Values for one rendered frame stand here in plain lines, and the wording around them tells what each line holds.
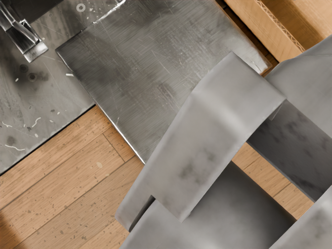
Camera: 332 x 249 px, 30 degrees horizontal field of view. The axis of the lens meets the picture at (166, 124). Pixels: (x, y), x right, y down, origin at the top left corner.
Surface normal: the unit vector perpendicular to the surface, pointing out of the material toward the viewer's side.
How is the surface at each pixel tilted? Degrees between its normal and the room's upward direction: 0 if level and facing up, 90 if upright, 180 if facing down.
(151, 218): 36
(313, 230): 52
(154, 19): 0
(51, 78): 0
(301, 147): 78
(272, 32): 90
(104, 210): 0
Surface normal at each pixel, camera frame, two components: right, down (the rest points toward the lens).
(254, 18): -0.79, 0.60
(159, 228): -0.50, 0.29
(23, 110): -0.04, -0.25
